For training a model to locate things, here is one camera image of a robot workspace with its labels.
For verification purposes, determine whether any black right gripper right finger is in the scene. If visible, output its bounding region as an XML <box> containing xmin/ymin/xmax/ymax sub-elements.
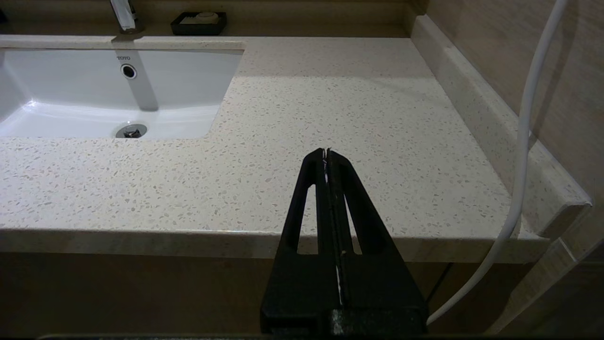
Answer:
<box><xmin>326</xmin><ymin>148</ymin><xmax>428</xmax><ymax>335</ymax></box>

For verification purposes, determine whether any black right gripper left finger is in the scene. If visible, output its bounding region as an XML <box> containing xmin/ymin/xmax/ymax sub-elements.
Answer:
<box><xmin>260</xmin><ymin>148</ymin><xmax>341</xmax><ymax>335</ymax></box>

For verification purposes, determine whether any brown vanity cabinet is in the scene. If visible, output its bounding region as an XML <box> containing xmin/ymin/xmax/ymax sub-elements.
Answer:
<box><xmin>0</xmin><ymin>248</ymin><xmax>536</xmax><ymax>337</ymax></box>

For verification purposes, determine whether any chrome sink drain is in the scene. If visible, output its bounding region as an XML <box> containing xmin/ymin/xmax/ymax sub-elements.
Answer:
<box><xmin>116</xmin><ymin>123</ymin><xmax>148</xmax><ymax>139</ymax></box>

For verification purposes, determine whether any black soap dish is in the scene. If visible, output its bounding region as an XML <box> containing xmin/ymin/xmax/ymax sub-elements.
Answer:
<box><xmin>170</xmin><ymin>12</ymin><xmax>227</xmax><ymax>37</ymax></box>

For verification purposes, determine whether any round white soap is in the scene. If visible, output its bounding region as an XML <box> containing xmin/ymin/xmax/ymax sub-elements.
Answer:
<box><xmin>182</xmin><ymin>12</ymin><xmax>220</xmax><ymax>25</ymax></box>

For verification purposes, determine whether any white sink basin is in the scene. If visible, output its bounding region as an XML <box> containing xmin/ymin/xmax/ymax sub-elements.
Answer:
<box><xmin>0</xmin><ymin>47</ymin><xmax>245</xmax><ymax>140</ymax></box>

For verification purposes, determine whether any chrome faucet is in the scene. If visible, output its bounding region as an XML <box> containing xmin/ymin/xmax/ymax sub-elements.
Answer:
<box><xmin>110</xmin><ymin>0</ymin><xmax>145</xmax><ymax>34</ymax></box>

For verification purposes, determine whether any white cable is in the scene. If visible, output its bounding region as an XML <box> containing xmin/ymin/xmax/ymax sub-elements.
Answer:
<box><xmin>427</xmin><ymin>0</ymin><xmax>572</xmax><ymax>326</ymax></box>

